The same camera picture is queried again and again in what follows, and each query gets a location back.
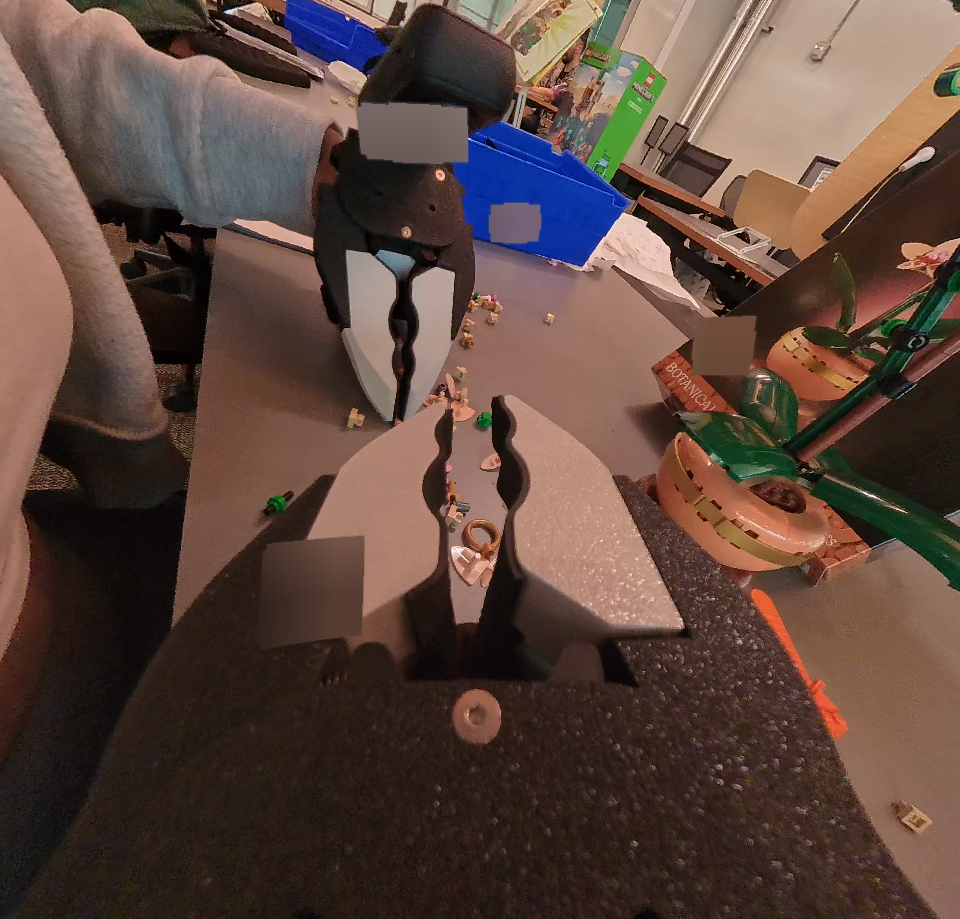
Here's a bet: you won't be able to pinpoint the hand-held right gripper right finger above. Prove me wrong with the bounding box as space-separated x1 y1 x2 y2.
478 394 687 665

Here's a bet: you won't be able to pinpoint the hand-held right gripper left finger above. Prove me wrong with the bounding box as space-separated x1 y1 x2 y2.
309 407 459 639

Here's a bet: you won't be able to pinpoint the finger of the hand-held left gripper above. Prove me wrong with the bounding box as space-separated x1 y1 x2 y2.
396 266 457 421
341 251 400 421

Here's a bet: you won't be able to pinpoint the person's left forearm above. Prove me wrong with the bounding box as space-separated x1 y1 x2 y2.
0 0 342 234

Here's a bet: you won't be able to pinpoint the grey desk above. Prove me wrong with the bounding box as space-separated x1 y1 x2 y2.
174 217 960 919

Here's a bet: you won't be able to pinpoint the pile of small brick pieces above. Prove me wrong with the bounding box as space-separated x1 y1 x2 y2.
420 292 560 589

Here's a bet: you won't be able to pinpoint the flat printed cardboard boxes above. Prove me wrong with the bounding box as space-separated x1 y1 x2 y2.
498 0 606 84

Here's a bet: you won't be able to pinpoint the small blue plastic bin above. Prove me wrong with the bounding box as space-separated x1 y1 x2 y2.
285 0 391 73

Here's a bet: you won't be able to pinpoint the brick-built potted plant model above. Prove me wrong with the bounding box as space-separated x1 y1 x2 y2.
633 247 960 594

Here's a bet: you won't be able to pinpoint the large blue plastic bin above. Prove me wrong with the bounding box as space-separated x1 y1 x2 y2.
453 122 633 269

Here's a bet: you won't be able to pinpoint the green brick set box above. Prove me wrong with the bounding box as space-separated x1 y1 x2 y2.
577 43 669 181

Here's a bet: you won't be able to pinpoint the dark office chair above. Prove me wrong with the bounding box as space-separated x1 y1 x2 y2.
96 205 220 414

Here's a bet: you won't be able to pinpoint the orange brick separator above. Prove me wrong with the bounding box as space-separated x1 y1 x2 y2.
750 589 850 740

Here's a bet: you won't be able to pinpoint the black mesh chair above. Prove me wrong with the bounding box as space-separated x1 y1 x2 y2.
660 142 734 202

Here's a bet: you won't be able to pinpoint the brown wooden table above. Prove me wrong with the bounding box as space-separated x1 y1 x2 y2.
613 161 798 289

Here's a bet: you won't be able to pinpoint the person's arm in grey sleeve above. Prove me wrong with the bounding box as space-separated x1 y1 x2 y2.
0 176 189 665

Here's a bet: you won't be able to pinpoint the beige chair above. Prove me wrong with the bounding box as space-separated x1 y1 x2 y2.
731 169 815 254

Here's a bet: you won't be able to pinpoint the person's lap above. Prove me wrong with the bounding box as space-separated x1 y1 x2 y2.
0 476 189 919

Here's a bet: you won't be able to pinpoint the black plant set box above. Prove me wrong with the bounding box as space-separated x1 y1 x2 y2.
651 120 960 586

